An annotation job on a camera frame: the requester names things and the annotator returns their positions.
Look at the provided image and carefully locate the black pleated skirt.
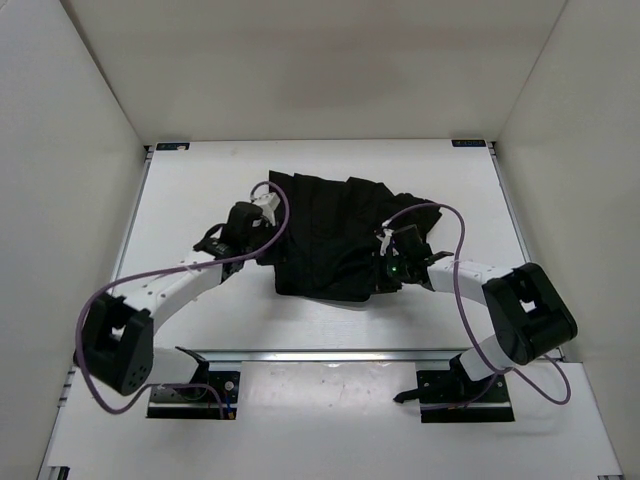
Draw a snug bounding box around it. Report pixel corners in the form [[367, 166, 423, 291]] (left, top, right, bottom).
[[268, 170, 425, 302]]

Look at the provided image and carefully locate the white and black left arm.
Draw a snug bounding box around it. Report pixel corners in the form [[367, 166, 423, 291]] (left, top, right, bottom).
[[74, 193, 285, 398]]

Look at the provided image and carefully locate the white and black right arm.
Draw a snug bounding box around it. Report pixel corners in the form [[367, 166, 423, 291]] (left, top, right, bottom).
[[379, 223, 578, 410]]

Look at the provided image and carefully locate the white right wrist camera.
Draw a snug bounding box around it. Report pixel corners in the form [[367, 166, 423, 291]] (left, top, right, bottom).
[[376, 224, 394, 257]]

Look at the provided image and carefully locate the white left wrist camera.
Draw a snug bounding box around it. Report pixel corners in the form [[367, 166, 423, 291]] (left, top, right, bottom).
[[251, 192, 280, 226]]

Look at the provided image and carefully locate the blue right corner label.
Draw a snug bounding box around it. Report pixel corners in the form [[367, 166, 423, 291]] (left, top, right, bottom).
[[451, 139, 487, 148]]

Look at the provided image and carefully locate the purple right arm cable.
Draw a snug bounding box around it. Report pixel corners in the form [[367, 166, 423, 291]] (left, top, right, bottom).
[[382, 201, 573, 412]]

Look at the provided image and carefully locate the aluminium table edge rail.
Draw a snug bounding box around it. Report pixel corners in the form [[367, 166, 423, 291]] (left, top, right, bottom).
[[89, 349, 566, 365]]

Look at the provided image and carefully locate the blue left corner label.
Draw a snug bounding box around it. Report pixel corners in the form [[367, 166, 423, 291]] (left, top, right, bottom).
[[155, 142, 190, 151]]

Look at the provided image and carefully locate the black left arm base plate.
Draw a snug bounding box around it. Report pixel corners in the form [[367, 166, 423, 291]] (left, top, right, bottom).
[[146, 363, 241, 421]]

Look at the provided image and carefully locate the blue corner label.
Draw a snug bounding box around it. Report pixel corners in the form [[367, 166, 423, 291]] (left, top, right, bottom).
[[451, 139, 487, 148], [155, 142, 190, 151]]

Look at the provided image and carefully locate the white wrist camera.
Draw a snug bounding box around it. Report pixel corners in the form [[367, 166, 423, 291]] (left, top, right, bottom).
[[376, 224, 394, 257], [251, 192, 280, 226]]

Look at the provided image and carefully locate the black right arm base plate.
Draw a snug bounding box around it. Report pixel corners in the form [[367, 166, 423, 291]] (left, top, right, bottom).
[[416, 370, 515, 424]]

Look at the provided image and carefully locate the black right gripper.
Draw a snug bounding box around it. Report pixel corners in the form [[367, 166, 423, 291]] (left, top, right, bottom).
[[360, 251, 411, 296]]

